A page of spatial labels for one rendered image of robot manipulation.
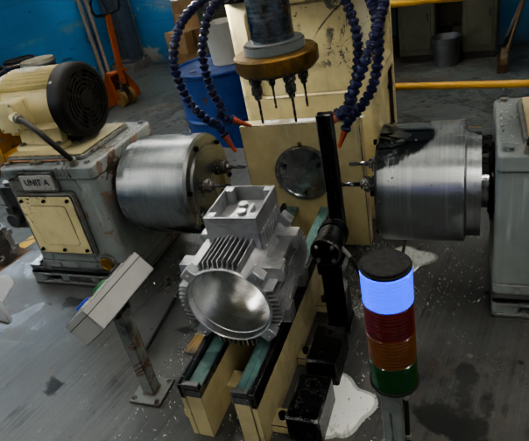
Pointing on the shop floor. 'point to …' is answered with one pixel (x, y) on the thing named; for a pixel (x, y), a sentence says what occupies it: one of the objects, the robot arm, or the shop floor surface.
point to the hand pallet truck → (119, 79)
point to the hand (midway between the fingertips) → (0, 320)
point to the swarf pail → (447, 48)
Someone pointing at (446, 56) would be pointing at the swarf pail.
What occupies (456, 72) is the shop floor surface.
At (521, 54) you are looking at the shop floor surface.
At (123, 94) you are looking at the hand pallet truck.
